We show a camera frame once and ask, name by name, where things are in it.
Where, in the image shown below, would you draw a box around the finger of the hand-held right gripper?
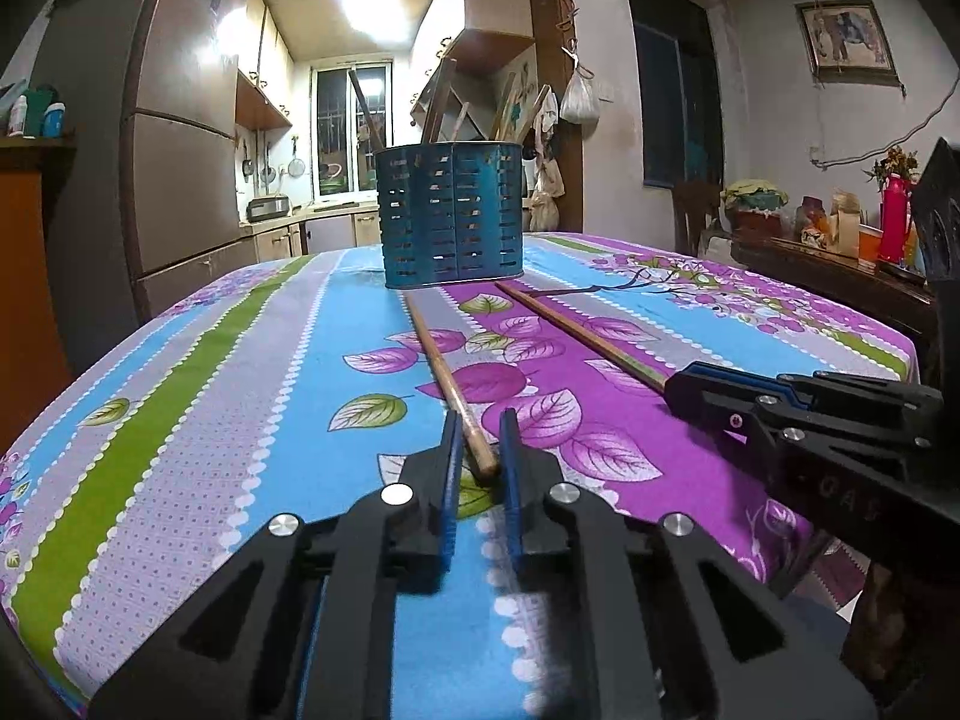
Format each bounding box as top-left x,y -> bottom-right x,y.
663,367 -> 944,467
685,361 -> 946,411

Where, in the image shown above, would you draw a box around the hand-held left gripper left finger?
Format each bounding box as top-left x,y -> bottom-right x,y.
88,411 -> 464,720

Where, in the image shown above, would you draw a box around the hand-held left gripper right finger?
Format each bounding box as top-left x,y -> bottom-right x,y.
499,408 -> 876,720

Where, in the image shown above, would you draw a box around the blue perforated utensil holder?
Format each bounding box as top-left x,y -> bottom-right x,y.
374,140 -> 524,293

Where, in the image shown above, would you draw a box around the dark wooden side table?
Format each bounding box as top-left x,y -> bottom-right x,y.
730,231 -> 940,372

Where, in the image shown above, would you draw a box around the dark wooden chair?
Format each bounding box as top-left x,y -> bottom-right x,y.
670,181 -> 726,257

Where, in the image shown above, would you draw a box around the beige carton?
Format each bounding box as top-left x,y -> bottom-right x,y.
828,190 -> 864,257

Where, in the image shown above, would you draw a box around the red thermos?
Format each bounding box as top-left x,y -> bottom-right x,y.
878,173 -> 911,264

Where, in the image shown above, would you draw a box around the orange flower bunch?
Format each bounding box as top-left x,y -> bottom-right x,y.
862,145 -> 921,194

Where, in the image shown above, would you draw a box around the floral striped tablecloth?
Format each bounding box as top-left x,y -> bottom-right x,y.
0,231 -> 920,718

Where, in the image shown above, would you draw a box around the lower kitchen cabinets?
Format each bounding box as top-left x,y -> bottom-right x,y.
240,204 -> 383,265

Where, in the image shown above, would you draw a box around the kitchen cabinets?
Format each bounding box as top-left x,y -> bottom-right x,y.
240,204 -> 383,265
235,0 -> 295,130

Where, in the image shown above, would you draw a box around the hanging pale cloth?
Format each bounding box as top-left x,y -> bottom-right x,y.
528,85 -> 565,231

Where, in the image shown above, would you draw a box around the dark window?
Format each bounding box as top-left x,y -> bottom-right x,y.
625,0 -> 726,190

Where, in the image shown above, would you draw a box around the hanging white plastic bag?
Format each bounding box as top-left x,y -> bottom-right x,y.
559,52 -> 602,124

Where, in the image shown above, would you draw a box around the framed elephant picture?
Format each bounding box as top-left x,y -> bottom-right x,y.
796,0 -> 900,85

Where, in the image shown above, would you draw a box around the kitchen window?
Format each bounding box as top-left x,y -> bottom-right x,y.
310,58 -> 393,205

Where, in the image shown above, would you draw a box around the grey refrigerator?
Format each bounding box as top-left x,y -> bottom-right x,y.
45,0 -> 261,320

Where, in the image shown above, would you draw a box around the upper kitchen cabinets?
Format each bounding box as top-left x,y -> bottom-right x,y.
235,0 -> 295,130

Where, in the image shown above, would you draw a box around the orange wooden cabinet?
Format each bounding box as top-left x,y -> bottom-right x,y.
0,136 -> 78,462

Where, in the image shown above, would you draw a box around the square ceiling light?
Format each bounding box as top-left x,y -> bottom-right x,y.
337,0 -> 422,44

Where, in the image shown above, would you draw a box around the green cup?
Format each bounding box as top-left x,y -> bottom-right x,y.
22,85 -> 60,138

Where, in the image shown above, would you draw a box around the wall cable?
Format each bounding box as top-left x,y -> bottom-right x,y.
812,73 -> 960,170

